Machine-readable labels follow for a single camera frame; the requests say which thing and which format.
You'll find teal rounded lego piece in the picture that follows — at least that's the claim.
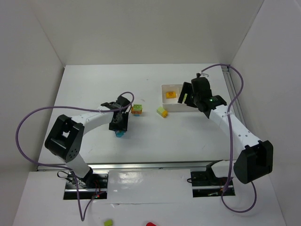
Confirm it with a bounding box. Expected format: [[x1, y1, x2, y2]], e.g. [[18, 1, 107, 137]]
[[115, 130, 125, 137]]

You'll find orange lego brick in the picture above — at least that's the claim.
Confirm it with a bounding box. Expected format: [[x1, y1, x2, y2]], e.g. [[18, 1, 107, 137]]
[[166, 91, 176, 99]]

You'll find yellow green lego stack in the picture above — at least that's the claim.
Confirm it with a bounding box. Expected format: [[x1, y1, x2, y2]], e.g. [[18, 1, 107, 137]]
[[156, 107, 168, 118]]

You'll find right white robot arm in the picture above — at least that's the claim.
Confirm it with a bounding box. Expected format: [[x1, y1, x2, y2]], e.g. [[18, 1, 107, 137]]
[[178, 77, 273, 184]]

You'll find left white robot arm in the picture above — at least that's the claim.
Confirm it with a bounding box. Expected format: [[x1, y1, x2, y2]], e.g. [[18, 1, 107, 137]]
[[45, 96, 131, 188]]

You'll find orange green lego stack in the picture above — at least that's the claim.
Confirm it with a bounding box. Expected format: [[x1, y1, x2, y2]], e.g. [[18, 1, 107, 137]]
[[131, 104, 143, 116]]

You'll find white divided container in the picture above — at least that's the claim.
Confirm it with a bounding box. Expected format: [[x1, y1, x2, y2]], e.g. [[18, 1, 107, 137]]
[[161, 84, 197, 112]]

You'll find lime green lego foreground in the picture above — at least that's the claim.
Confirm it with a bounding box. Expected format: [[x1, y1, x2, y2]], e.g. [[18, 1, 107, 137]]
[[103, 219, 113, 226]]

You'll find red object foreground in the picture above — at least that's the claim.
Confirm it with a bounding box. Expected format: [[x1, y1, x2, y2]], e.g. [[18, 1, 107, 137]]
[[145, 222, 157, 226]]

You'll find aluminium rail right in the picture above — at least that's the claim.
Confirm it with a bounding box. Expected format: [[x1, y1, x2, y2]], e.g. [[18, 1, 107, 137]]
[[221, 66, 246, 126]]

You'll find aluminium rail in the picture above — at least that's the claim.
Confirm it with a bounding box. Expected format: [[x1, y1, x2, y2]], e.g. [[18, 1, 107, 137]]
[[221, 66, 246, 126], [37, 160, 222, 171]]

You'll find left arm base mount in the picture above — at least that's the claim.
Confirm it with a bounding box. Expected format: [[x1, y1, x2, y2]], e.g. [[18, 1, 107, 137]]
[[57, 172, 109, 200]]

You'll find aluminium rail front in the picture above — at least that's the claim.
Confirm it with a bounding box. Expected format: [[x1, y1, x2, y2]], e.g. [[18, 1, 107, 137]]
[[37, 160, 222, 171]]

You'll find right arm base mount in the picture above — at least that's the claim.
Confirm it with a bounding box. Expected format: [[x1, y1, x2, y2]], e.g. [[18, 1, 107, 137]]
[[186, 171, 227, 198]]

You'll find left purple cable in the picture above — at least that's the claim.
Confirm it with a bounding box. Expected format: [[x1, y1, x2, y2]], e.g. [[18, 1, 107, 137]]
[[15, 92, 135, 222]]

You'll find purple cable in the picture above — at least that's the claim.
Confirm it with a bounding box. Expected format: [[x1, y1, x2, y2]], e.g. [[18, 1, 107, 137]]
[[199, 64, 257, 212], [15, 92, 135, 222]]

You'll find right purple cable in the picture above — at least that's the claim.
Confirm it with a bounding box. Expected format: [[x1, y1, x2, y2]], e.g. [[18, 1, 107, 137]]
[[199, 64, 257, 212]]

